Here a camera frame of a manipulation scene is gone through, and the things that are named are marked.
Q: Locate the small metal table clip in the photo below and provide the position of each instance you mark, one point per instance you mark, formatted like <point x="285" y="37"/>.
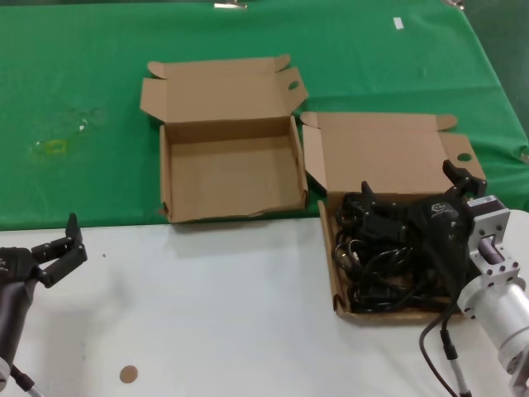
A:
<point x="456" y="3"/>

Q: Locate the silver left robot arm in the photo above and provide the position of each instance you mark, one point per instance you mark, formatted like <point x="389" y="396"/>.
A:
<point x="3" y="370"/>

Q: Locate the long metal table clip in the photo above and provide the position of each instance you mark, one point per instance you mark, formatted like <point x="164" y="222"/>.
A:
<point x="231" y="5"/>

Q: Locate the green tablecloth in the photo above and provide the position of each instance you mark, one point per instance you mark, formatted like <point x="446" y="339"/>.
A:
<point x="82" y="62"/>

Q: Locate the white tape strip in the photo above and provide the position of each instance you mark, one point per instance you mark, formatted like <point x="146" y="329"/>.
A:
<point x="398" y="23"/>

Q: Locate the cardboard box with torn rim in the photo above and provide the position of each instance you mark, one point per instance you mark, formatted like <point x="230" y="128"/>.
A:
<point x="231" y="95"/>

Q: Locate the cardboard box with round hole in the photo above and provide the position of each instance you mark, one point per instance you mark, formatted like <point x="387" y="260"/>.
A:
<point x="372" y="153"/>

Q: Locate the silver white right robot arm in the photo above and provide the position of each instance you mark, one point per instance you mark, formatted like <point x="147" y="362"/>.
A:
<point x="500" y="289"/>

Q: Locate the brown cardboard disc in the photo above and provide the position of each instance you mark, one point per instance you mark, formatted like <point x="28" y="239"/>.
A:
<point x="128" y="374"/>

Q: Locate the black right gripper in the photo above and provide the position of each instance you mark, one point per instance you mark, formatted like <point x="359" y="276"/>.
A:
<point x="444" y="231"/>

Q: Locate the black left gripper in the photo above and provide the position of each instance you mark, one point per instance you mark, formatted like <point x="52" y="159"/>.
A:
<point x="14" y="289"/>

